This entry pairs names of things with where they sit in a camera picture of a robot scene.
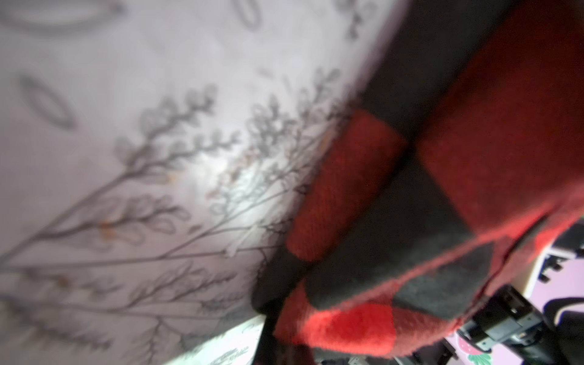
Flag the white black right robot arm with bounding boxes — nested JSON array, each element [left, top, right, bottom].
[[512, 218, 583, 364]]

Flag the red black plaid shirt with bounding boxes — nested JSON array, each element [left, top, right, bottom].
[[252, 1, 583, 364]]

